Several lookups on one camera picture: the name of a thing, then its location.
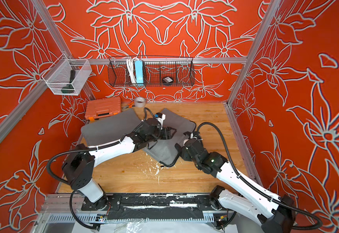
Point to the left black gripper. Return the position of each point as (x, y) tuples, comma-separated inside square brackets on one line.
[(168, 130)]

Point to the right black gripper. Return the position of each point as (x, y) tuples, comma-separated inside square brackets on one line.
[(187, 152)]

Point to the grey laptop bag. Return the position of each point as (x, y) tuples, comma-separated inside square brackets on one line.
[(110, 128), (167, 152)]

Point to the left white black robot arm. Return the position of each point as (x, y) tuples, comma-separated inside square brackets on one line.
[(79, 166)]

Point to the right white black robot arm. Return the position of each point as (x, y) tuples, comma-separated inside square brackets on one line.
[(273, 213)]

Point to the clear tape roll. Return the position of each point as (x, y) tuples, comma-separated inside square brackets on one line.
[(139, 102)]

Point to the black round tape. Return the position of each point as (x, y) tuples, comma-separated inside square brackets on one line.
[(167, 81)]

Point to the orange tool case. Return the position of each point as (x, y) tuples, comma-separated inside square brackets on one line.
[(107, 107)]

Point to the light blue box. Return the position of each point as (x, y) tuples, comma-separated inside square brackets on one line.
[(138, 65)]

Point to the dark green flashlight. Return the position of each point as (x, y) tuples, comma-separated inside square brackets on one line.
[(68, 89)]

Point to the orange handled pliers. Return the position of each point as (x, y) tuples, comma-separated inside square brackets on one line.
[(130, 105)]

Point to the black wire wall basket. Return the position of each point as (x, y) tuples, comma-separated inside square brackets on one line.
[(121, 71)]

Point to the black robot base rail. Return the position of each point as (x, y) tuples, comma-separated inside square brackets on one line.
[(158, 207)]

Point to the clear plastic wall bin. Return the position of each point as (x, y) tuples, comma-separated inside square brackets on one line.
[(57, 75)]

